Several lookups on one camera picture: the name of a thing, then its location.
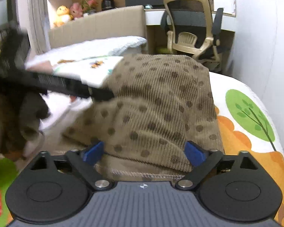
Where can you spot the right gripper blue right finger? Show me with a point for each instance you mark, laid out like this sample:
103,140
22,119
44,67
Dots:
203,162

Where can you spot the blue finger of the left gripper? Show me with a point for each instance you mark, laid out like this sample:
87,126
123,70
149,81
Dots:
64,85

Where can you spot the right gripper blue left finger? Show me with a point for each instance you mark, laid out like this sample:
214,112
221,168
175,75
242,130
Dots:
83,165

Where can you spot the brown polka dot garment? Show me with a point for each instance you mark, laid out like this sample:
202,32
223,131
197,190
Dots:
160,102

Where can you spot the pink gift box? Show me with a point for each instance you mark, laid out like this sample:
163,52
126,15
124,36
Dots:
42,67

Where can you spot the white quilted mattress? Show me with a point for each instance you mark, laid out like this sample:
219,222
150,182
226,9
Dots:
113,46

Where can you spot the colourful cartoon play mat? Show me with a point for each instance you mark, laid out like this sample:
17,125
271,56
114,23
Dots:
246,188

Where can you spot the yellow duck plush toy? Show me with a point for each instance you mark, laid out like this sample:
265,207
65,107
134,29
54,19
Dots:
62,16

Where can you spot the pink plush toy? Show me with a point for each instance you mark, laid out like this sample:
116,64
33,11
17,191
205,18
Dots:
76,11

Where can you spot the potted pink flower plant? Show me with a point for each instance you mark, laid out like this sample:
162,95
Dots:
89,7

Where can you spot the black round appliance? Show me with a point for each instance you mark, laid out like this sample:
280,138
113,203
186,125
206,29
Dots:
107,5

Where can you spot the beige upholstered headboard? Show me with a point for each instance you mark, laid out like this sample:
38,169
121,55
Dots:
125,21

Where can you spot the white desk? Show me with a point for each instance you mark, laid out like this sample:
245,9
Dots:
154,17

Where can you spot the beige mesh office chair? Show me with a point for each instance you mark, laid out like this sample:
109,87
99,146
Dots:
201,43

